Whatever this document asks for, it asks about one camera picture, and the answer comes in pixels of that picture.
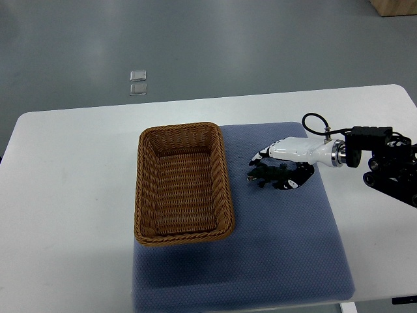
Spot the upper clear floor plate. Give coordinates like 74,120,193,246
130,70,147,82

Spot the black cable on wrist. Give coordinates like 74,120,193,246
301,112,352,144

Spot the clear floor plate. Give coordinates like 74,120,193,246
130,70,147,82
130,82,147,96

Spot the brown wicker basket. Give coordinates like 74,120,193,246
134,122,235,246

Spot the lower clear floor plate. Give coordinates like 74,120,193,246
130,82,147,96

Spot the wooden box corner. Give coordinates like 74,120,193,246
369,0,416,17

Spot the blue textured mat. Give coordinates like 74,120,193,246
132,122,355,312

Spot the black table control panel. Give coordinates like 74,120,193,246
392,295,417,305

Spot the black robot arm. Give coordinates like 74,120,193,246
340,127,416,207

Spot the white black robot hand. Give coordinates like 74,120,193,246
249,137,346,186

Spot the dark green toy crocodile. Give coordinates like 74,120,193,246
246,163,300,190

